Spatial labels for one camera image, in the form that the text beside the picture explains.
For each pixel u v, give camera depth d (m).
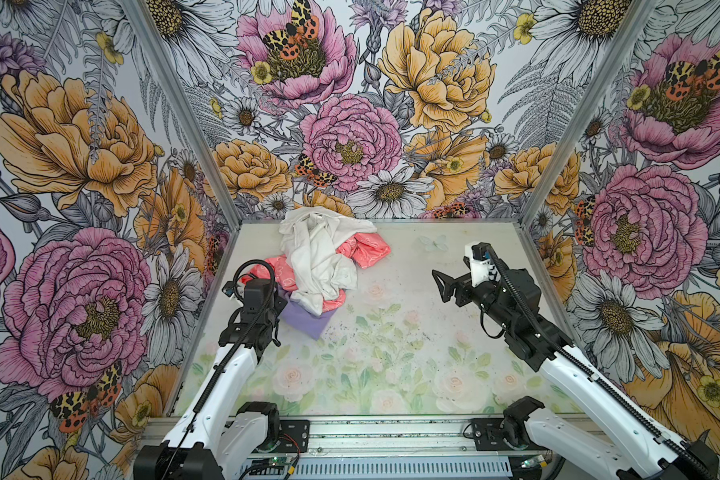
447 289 0.66
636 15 0.72
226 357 0.51
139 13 0.71
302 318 0.89
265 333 0.59
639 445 0.41
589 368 0.48
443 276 0.68
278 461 0.71
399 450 0.73
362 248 1.08
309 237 1.00
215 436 0.43
